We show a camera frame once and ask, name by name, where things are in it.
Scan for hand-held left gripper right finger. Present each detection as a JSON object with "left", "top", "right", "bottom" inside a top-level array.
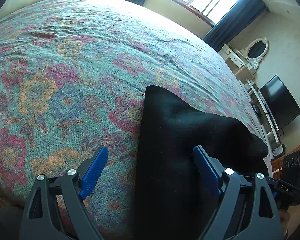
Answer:
[{"left": 192, "top": 145, "right": 283, "bottom": 240}]

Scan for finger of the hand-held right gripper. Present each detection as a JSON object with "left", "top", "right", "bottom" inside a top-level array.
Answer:
[{"left": 266, "top": 176, "right": 279, "bottom": 200}]

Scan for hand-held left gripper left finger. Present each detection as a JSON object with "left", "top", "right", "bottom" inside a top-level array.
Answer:
[{"left": 19, "top": 145, "right": 109, "bottom": 240}]

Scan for black pants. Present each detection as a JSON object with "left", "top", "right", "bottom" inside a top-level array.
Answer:
[{"left": 134, "top": 85, "right": 269, "bottom": 240}]

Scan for white television stand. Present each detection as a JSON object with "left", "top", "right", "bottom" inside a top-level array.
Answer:
[{"left": 244, "top": 79, "right": 285, "bottom": 157}]

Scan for black television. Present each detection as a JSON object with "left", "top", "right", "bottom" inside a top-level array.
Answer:
[{"left": 259, "top": 74, "right": 300, "bottom": 130}]

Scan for floral bedspread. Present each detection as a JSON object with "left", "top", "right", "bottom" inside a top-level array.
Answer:
[{"left": 0, "top": 0, "right": 270, "bottom": 240}]

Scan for cream dressing table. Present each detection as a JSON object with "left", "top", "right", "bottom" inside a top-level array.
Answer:
[{"left": 219, "top": 43, "right": 257, "bottom": 80}]

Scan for white oval vanity mirror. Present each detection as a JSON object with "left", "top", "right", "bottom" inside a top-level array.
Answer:
[{"left": 245, "top": 37, "right": 269, "bottom": 69}]

